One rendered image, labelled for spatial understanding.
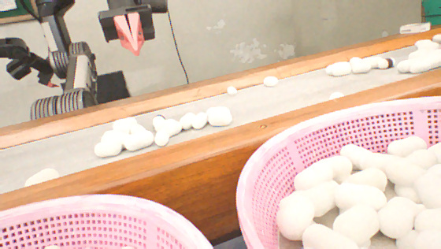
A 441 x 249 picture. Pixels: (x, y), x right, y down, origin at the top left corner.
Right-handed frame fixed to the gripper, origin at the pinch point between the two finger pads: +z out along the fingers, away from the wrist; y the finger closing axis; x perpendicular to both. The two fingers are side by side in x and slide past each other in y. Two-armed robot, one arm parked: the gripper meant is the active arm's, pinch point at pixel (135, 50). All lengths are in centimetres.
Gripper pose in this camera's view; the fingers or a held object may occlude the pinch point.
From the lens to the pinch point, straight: 58.9
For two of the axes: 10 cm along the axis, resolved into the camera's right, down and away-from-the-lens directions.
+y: 9.4, -2.6, 2.4
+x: -0.4, 5.9, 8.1
